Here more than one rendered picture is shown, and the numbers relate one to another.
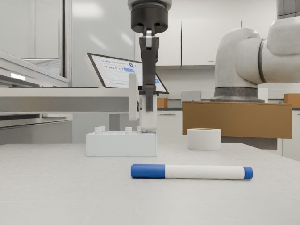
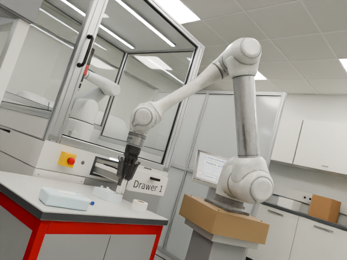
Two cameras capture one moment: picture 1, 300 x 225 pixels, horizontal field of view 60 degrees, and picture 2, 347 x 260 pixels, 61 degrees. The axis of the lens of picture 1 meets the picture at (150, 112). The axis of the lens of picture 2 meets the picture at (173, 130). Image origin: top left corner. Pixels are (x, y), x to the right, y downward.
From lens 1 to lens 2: 1.18 m
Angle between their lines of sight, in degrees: 42
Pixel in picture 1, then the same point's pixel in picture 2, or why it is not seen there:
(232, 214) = not seen: hidden behind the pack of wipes
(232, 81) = (218, 190)
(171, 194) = not seen: hidden behind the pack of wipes
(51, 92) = (110, 169)
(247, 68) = (224, 183)
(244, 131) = (197, 221)
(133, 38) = (268, 142)
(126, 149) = (100, 195)
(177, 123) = (332, 243)
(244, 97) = (221, 202)
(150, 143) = (107, 195)
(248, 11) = not seen: outside the picture
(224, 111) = (194, 206)
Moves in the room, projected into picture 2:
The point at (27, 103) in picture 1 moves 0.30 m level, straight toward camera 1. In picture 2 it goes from (102, 172) to (73, 168)
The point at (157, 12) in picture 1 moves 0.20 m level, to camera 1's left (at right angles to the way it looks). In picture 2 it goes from (130, 147) to (105, 141)
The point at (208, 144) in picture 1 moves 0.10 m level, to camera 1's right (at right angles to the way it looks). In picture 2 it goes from (133, 207) to (148, 214)
